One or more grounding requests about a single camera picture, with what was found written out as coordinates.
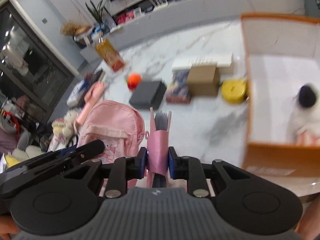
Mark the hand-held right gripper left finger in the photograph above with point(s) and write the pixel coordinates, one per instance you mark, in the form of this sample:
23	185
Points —
142	162

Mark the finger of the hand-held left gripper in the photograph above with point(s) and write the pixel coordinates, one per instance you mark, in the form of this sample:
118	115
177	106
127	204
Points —
85	148
30	177

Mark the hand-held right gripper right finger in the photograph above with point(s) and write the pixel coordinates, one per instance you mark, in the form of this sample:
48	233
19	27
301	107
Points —
173	162

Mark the pink card holder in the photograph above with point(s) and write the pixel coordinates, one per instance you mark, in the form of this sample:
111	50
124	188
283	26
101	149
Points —
157	142

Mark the pink backpack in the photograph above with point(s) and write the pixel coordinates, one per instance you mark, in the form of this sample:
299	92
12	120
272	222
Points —
110	122

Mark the black box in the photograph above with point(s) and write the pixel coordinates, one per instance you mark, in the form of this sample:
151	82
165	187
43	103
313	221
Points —
147	95

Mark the orange crochet ball toy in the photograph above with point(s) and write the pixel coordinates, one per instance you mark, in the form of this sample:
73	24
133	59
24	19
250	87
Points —
134	80

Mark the yellow round case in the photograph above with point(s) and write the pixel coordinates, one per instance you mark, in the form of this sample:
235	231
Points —
233	91

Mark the orange-edged cardboard box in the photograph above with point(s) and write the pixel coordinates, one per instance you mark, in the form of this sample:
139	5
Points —
272	155

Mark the white glasses box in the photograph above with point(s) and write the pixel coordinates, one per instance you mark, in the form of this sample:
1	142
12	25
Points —
200	61

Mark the cream plush toy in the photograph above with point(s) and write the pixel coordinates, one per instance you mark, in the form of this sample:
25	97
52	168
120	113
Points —
63	125

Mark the pile of bags and cloths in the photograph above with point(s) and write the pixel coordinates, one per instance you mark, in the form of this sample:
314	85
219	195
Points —
15	135

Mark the blue and white package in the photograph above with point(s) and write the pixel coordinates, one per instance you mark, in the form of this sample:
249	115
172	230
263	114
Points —
77	92

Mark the colourful printed book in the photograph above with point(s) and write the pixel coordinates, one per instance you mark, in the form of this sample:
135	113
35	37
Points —
178	87

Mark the brown cardboard box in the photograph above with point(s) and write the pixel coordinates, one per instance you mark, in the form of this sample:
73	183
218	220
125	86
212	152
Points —
202	80

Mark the red and yellow packet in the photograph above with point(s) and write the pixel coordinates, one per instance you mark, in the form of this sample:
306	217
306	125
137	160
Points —
110	53

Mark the glass door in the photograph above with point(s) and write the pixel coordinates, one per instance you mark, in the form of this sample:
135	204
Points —
32	62

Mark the box of assorted goods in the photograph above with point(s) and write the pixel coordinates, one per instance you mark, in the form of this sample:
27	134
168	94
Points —
93	33

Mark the dried flower bunch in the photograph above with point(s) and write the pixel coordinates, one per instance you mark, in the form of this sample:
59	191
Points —
71	28

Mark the pink goods on shelf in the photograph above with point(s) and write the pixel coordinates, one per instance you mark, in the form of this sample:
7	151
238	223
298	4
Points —
123	17

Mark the green potted plant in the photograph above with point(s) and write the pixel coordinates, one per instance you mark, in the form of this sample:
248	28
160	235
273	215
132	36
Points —
97	11

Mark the white and black plush toy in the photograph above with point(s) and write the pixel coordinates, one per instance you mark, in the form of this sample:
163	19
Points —
306	110

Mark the grey curved counter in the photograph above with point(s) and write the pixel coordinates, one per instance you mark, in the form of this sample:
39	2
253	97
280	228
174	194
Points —
175	12

